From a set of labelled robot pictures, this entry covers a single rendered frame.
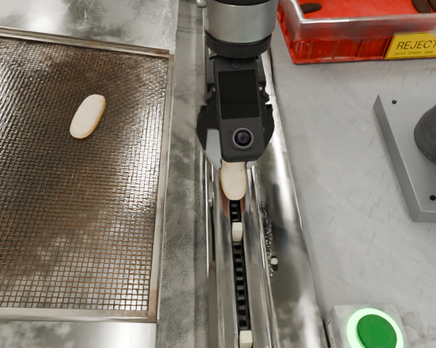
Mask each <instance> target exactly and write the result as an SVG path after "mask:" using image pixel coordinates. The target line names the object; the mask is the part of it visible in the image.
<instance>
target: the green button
mask: <svg viewBox="0 0 436 348"><path fill-rule="evenodd" d="M355 336H356V339H357V342H358V343H359V345H360V346H361V347H362V348H396V346H397V333H396V331H395V329H394V327H393V326H392V325H391V323H390V322H389V321H388V320H387V319H385V318H384V317H382V316H379V315H377V314H367V315H365V316H363V317H362V318H360V319H359V321H358V322H357V324H356V325H355Z"/></svg>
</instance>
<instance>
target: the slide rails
mask: <svg viewBox="0 0 436 348"><path fill-rule="evenodd" d="M246 181H247V183H246V192H245V194H244V196H243V197H242V198H241V199H240V206H241V221H242V228H243V237H244V252H245V261H246V275H247V284H248V299H249V307H250V322H251V330H252V345H253V348H273V347H272V341H271V335H270V324H269V317H268V307H267V300H266V289H265V283H264V272H263V266H262V260H261V249H260V242H259V232H258V225H257V214H256V208H255V196H254V191H253V184H252V173H251V168H249V169H246ZM213 185H214V205H215V244H216V264H217V303H218V323H219V348H238V339H237V318H236V307H235V286H234V275H233V265H232V244H231V233H230V212H229V201H228V198H227V196H226V195H225V193H224V191H223V188H222V185H221V174H220V170H217V169H216V168H215V167H213Z"/></svg>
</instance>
